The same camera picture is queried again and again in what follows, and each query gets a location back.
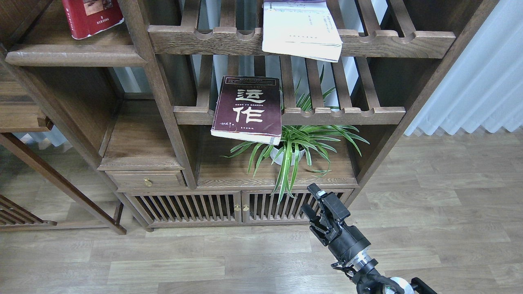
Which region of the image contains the white plant pot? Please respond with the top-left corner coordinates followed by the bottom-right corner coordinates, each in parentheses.
top-left (270, 146), bottom-right (306, 166)

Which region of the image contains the right slatted cabinet door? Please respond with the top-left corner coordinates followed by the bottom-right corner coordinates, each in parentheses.
top-left (242, 189), bottom-right (354, 224)

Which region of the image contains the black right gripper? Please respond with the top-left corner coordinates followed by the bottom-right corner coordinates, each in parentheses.
top-left (301, 183), bottom-right (371, 266)

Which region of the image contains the white paperback book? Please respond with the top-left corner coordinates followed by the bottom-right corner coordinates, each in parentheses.
top-left (262, 0), bottom-right (342, 62)

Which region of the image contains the white pleated curtain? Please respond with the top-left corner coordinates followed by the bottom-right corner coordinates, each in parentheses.
top-left (404, 0), bottom-right (523, 136)

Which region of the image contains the red paperback book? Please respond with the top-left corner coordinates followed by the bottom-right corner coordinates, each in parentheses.
top-left (62, 0), bottom-right (124, 40)

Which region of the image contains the dark wooden bookshelf unit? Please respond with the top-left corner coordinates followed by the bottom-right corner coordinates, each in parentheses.
top-left (1, 0), bottom-right (498, 231)

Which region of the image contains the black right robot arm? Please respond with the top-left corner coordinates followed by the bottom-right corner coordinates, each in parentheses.
top-left (302, 183), bottom-right (435, 294)

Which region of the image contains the green spider plant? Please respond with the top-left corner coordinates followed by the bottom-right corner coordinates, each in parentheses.
top-left (223, 65), bottom-right (370, 205)

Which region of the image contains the dark maroon book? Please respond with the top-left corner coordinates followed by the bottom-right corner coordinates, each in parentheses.
top-left (211, 75), bottom-right (282, 145)

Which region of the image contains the wooden side furniture left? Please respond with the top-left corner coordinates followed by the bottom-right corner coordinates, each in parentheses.
top-left (0, 65), bottom-right (126, 235)

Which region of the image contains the wooden drawer with brass knob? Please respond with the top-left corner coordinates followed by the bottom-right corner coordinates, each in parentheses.
top-left (106, 170), bottom-right (185, 191)

